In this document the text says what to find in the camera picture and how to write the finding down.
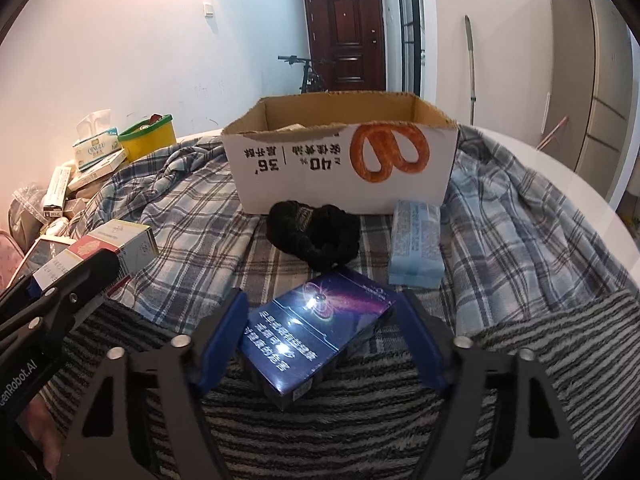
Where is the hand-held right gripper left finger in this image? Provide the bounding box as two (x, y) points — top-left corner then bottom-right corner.
(60, 287), (250, 480)

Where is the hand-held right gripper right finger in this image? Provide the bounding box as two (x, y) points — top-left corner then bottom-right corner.
(400, 289), (583, 480)

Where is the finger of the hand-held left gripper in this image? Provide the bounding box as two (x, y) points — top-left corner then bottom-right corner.
(0, 250), (121, 366)
(0, 274), (43, 311)

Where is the red white cigarette box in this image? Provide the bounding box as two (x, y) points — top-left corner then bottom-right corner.
(35, 219), (159, 293)

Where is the dark blue cigarette box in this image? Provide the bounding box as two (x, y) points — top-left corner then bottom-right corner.
(239, 266), (397, 412)

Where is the black fuzzy knit bundle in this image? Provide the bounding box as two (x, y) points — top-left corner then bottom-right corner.
(267, 201), (361, 272)

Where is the cardboard box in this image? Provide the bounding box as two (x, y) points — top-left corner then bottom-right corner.
(221, 91), (460, 216)

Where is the person's left hand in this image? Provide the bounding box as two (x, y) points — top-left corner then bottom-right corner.
(29, 399), (67, 478)

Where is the pink pouch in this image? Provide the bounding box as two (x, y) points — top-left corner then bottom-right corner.
(0, 230), (25, 291)

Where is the dark flat box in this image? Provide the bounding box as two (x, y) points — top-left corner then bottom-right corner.
(10, 235), (71, 286)

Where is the clear zip bag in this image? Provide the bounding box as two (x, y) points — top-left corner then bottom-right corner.
(7, 185), (53, 256)

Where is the long white box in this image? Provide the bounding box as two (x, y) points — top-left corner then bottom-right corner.
(42, 164), (75, 219)

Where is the flat white box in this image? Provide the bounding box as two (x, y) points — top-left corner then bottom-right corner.
(67, 149), (130, 192)

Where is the grey striped blanket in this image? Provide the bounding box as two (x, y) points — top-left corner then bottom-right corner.
(40, 287), (638, 480)

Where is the light blue tissue packet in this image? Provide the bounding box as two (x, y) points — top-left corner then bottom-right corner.
(388, 199), (444, 290)

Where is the tissue box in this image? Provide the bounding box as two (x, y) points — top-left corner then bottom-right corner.
(72, 109), (126, 171)

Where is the blue plaid cloth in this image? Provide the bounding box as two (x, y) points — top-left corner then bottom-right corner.
(65, 125), (631, 331)

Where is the yellow bin green rim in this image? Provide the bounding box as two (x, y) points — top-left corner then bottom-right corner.
(118, 114), (177, 163)

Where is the black bicycle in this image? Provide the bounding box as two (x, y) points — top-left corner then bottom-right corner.
(277, 54), (332, 95)

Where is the beige refrigerator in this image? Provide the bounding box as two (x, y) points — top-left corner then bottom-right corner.
(550, 0), (640, 197)

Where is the black framed glass door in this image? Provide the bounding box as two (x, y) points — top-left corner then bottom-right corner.
(392, 0), (427, 102)

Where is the dark red entrance door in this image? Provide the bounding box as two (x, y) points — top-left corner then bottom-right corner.
(301, 0), (388, 93)

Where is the broom with pink handle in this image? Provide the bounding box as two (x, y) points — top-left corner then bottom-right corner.
(537, 115), (571, 151)

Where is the mop with metal handle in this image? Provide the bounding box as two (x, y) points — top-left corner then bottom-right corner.
(462, 14), (479, 126)

